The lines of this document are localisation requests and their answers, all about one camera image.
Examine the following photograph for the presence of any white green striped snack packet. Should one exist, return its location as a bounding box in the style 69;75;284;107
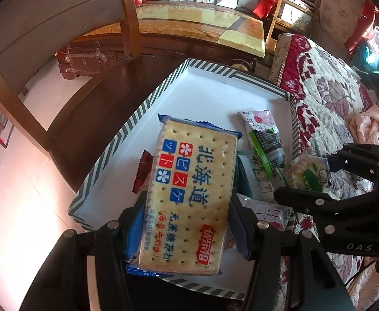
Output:
244;154;289;201

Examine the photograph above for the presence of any wooden post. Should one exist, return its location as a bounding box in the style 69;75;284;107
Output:
116;0;141;59

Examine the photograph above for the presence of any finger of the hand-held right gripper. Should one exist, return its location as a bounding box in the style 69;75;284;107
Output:
326;141;379;189
273;186;379;243

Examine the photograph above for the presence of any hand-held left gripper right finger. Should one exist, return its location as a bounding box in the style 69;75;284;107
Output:
230;196;355;311

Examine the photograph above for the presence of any round rice cracker packet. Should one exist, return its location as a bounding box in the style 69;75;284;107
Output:
282;154;332;195

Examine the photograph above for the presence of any red package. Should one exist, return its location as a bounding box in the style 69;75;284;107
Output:
343;0;376;52

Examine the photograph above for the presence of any white fruit snack packet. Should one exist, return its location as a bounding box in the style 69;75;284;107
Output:
236;193;295;234
238;109;285;169

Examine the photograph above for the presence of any striped white paper tray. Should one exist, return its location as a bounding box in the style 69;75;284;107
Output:
68;58;302;301

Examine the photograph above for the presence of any red bag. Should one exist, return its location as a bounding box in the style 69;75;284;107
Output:
252;0;279;20

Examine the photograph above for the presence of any dark wooden table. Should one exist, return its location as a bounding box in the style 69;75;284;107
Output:
42;53;294;311

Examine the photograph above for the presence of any blue cracker packet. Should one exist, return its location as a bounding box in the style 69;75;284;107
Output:
126;114;243;277

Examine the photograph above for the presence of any red snack packet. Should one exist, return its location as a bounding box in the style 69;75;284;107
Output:
132;149;154;193

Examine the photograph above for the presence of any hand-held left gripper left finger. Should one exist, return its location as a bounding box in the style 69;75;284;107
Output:
44;199;151;311

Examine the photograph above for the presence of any wooden rack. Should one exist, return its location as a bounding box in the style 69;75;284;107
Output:
265;0;316;49

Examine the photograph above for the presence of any floral fleece blanket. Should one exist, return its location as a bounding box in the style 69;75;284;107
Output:
270;34;379;311

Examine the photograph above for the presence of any wooden table yellow top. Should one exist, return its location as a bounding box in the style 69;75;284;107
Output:
57;0;266;81

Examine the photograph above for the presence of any teal basin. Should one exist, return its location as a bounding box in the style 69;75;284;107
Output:
351;44;376;72

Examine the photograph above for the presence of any dark green snack packet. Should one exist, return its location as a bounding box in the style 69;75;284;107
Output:
235;155;253;201

